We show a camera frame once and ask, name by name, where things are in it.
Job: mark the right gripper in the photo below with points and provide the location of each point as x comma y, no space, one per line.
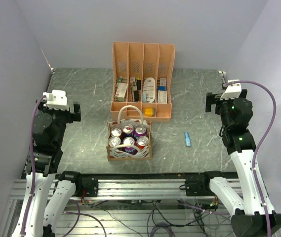
212,98

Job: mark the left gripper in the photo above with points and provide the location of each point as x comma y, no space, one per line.
70,116

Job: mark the black and yellow can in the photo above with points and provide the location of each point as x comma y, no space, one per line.
114,141

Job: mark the Red Bull can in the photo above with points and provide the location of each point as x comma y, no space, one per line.
128,130

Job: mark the purple Fanta can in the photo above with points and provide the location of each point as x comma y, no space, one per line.
139,131
129,141

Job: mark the red cola can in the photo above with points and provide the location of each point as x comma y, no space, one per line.
142,142

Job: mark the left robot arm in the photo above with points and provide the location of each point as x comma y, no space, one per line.
40,212

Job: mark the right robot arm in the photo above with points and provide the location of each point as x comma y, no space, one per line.
252,213

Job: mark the small blue tube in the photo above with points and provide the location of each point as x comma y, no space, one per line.
187,139

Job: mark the red and white box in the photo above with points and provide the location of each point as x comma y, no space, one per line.
121,91

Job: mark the yellow tape measure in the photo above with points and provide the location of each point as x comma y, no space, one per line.
149,112

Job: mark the white oval pack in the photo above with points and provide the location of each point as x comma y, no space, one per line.
149,90

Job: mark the black items in organizer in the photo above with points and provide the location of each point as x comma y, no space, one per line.
135,84

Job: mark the peach plastic file organizer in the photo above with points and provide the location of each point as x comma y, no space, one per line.
143,60

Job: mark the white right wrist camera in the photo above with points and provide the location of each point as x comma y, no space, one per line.
232,90

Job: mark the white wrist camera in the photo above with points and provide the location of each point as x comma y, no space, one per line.
232,90
57,99

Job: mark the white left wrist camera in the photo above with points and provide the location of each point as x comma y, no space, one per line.
57,99

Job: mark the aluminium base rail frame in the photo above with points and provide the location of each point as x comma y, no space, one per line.
155,186

